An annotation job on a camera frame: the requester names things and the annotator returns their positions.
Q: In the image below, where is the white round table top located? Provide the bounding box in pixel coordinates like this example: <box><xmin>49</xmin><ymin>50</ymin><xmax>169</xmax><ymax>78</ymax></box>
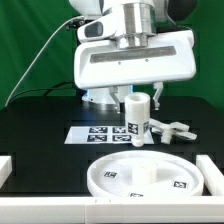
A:
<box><xmin>87</xmin><ymin>150</ymin><xmax>204</xmax><ymax>199</ymax></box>

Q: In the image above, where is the black camera stand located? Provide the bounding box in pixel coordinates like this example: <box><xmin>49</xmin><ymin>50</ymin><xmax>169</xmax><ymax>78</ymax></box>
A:
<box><xmin>65</xmin><ymin>19</ymin><xmax>84</xmax><ymax>31</ymax></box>

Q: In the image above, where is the white right fence bar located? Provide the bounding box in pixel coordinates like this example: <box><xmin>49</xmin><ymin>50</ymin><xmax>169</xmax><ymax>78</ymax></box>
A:
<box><xmin>196</xmin><ymin>155</ymin><xmax>224</xmax><ymax>196</ymax></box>

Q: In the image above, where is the white fence bar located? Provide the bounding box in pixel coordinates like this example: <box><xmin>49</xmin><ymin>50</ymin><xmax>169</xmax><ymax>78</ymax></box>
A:
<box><xmin>0</xmin><ymin>156</ymin><xmax>12</xmax><ymax>188</ymax></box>
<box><xmin>196</xmin><ymin>155</ymin><xmax>224</xmax><ymax>196</ymax></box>
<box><xmin>0</xmin><ymin>196</ymin><xmax>224</xmax><ymax>224</ymax></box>

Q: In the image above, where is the black cable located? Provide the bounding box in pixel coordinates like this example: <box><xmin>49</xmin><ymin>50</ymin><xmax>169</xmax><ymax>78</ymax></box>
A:
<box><xmin>6</xmin><ymin>79</ymin><xmax>81</xmax><ymax>108</ymax></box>

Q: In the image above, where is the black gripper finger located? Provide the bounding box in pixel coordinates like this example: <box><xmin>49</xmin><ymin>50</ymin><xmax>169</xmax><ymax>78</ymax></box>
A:
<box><xmin>109</xmin><ymin>86</ymin><xmax>121</xmax><ymax>112</ymax></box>
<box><xmin>153</xmin><ymin>82</ymin><xmax>163</xmax><ymax>110</ymax></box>

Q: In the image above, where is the white left fence bar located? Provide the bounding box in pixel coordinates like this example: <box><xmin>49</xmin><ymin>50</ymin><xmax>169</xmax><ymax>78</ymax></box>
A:
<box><xmin>0</xmin><ymin>156</ymin><xmax>12</xmax><ymax>188</ymax></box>

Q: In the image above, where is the white marker sheet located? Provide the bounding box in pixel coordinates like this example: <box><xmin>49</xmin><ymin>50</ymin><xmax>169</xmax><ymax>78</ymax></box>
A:
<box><xmin>65</xmin><ymin>126</ymin><xmax>131</xmax><ymax>144</ymax></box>

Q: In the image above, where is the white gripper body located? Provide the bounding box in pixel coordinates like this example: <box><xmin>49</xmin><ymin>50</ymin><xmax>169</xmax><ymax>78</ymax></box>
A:
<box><xmin>74</xmin><ymin>30</ymin><xmax>196</xmax><ymax>89</ymax></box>

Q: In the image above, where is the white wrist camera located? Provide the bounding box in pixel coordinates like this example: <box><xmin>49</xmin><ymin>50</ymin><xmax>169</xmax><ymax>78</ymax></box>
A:
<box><xmin>77</xmin><ymin>15</ymin><xmax>117</xmax><ymax>43</ymax></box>

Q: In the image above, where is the grey cable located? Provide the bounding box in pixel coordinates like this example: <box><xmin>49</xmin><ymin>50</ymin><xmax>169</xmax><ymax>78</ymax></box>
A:
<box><xmin>4</xmin><ymin>14</ymin><xmax>85</xmax><ymax>108</ymax></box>

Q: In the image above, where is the white table base piece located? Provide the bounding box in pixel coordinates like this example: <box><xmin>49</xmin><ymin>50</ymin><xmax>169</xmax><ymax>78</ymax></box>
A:
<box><xmin>149</xmin><ymin>119</ymin><xmax>197</xmax><ymax>144</ymax></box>

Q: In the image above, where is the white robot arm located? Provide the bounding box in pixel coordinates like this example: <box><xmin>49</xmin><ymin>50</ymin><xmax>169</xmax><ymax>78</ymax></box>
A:
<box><xmin>68</xmin><ymin>0</ymin><xmax>198</xmax><ymax>111</ymax></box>

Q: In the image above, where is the white front fence bar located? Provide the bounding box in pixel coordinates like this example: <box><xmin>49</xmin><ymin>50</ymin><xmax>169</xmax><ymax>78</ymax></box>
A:
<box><xmin>0</xmin><ymin>196</ymin><xmax>224</xmax><ymax>224</ymax></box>

